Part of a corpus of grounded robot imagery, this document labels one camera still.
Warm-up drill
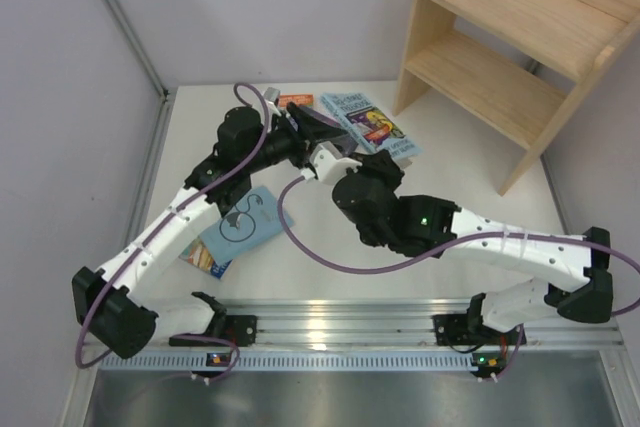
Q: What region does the light blue treehouse book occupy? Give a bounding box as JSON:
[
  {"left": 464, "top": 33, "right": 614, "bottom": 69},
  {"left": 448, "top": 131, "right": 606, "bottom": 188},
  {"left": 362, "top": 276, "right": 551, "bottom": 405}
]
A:
[{"left": 319, "top": 93, "right": 422, "bottom": 161}]

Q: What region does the light blue swan book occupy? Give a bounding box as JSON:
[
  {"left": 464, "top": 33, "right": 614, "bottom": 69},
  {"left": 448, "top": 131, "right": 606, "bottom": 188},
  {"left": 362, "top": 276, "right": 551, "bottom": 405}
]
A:
[{"left": 200, "top": 186, "right": 283, "bottom": 265}]

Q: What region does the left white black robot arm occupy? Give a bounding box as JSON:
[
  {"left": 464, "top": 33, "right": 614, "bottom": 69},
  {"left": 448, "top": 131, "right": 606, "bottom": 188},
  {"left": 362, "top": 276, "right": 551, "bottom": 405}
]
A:
[{"left": 72, "top": 105, "right": 355, "bottom": 359}]

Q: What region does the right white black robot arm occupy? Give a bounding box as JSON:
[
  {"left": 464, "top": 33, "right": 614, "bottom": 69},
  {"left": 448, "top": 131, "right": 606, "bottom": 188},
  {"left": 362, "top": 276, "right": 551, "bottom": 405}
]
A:
[{"left": 317, "top": 152, "right": 613, "bottom": 343}]

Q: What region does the orange treehouse book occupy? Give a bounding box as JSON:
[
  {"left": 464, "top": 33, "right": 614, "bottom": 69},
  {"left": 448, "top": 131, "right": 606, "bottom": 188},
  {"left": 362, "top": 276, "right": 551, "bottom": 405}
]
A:
[{"left": 278, "top": 94, "right": 314, "bottom": 108}]

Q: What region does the blue colourful picture book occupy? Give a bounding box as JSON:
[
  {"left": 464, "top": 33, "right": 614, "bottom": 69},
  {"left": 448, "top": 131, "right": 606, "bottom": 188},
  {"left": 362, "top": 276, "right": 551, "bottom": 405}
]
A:
[{"left": 179, "top": 238, "right": 232, "bottom": 280}]

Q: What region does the wooden two-tier shelf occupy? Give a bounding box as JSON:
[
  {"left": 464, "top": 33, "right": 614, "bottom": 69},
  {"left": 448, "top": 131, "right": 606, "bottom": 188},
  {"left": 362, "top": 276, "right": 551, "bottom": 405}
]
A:
[{"left": 393, "top": 0, "right": 639, "bottom": 194}]

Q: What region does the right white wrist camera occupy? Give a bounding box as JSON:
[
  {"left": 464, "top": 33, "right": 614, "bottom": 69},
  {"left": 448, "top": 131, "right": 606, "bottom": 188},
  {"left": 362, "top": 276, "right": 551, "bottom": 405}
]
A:
[{"left": 300, "top": 142, "right": 362, "bottom": 186}]

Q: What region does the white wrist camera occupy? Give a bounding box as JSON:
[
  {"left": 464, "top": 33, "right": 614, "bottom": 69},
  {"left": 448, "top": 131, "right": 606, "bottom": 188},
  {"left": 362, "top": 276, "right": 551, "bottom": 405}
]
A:
[
  {"left": 300, "top": 142, "right": 362, "bottom": 186},
  {"left": 261, "top": 87, "right": 282, "bottom": 117}
]

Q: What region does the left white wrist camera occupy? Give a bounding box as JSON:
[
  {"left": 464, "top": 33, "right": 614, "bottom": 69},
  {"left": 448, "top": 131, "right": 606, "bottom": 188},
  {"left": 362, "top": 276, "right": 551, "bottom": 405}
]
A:
[{"left": 261, "top": 87, "right": 282, "bottom": 117}]

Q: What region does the aluminium mounting rail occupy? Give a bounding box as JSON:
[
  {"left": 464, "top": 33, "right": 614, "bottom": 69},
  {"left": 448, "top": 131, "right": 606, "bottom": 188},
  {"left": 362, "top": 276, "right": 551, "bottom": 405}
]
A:
[{"left": 222, "top": 299, "right": 624, "bottom": 351}]

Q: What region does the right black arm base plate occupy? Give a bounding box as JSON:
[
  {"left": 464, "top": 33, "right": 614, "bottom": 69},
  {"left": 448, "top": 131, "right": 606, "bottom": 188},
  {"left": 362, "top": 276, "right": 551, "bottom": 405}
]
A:
[{"left": 432, "top": 313, "right": 519, "bottom": 348}]

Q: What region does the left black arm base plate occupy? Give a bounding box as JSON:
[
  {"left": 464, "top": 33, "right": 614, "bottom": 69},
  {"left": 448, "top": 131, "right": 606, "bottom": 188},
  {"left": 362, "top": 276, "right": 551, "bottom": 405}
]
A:
[{"left": 169, "top": 315, "right": 257, "bottom": 347}]

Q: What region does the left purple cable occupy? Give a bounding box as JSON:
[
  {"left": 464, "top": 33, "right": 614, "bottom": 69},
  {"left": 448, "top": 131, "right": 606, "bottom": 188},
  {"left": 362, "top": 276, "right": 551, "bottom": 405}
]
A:
[{"left": 73, "top": 81, "right": 275, "bottom": 371}]

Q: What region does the purple cable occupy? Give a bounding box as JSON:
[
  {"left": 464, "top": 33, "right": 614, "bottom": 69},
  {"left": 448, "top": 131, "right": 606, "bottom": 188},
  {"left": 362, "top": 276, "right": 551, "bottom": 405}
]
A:
[
  {"left": 73, "top": 81, "right": 275, "bottom": 371},
  {"left": 276, "top": 177, "right": 640, "bottom": 383}
]

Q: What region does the perforated cable duct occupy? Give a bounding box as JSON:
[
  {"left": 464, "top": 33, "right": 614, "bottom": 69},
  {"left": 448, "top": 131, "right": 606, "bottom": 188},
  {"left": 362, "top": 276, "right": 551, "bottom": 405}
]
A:
[{"left": 100, "top": 349, "right": 505, "bottom": 372}]

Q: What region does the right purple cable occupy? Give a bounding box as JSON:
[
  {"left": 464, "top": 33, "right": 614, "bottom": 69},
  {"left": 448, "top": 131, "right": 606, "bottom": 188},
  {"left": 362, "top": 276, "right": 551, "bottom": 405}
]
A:
[{"left": 276, "top": 177, "right": 640, "bottom": 383}]

